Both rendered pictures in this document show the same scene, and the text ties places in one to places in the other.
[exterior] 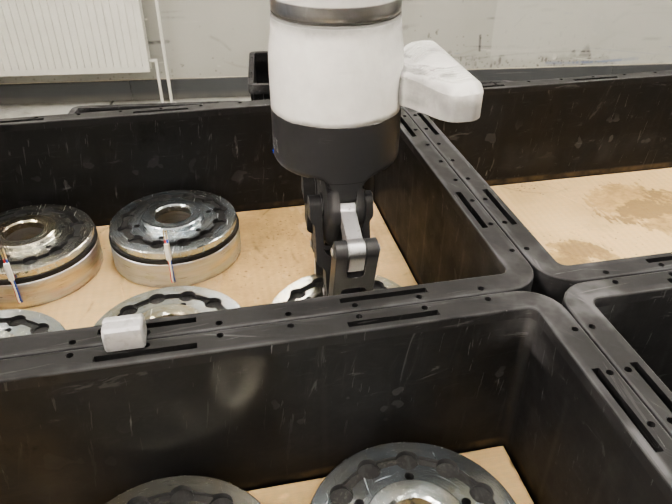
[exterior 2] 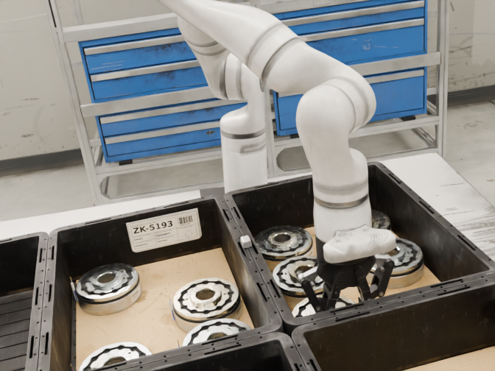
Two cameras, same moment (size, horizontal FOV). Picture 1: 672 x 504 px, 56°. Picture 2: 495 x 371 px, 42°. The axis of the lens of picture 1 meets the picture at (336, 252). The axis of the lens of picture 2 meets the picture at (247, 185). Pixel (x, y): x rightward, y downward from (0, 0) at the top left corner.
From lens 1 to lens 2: 83 cm
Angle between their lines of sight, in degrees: 77
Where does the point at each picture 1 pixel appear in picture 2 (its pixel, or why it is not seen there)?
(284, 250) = not seen: hidden behind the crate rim
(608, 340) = (253, 340)
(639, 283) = (292, 354)
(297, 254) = not seen: hidden behind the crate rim
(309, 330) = (253, 275)
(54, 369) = (234, 237)
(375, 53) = (320, 215)
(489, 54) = not seen: outside the picture
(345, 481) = (237, 324)
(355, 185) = (319, 259)
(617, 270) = (300, 349)
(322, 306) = (267, 276)
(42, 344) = (244, 232)
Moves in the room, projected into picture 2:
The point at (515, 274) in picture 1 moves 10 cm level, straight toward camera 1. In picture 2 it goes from (293, 319) to (217, 311)
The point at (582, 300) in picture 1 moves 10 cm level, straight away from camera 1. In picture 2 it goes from (277, 336) to (359, 352)
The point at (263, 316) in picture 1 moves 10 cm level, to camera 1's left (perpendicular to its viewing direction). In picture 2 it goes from (260, 266) to (256, 230)
